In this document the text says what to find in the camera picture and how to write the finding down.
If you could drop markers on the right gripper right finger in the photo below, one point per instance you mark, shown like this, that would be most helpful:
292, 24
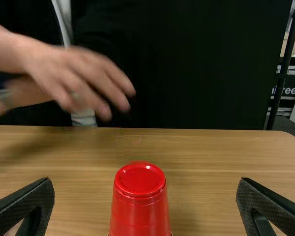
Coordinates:
260, 199

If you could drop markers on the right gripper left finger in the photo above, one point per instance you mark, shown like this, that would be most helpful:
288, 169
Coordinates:
19, 199

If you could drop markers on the red cup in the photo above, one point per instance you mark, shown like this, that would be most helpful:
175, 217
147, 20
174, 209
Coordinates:
137, 209

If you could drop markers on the dark mesh chair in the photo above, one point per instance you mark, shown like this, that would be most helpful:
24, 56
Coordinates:
290, 126

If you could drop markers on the black storage case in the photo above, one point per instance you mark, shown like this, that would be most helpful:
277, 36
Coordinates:
291, 84

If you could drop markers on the person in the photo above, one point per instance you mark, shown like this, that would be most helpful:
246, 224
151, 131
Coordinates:
71, 71

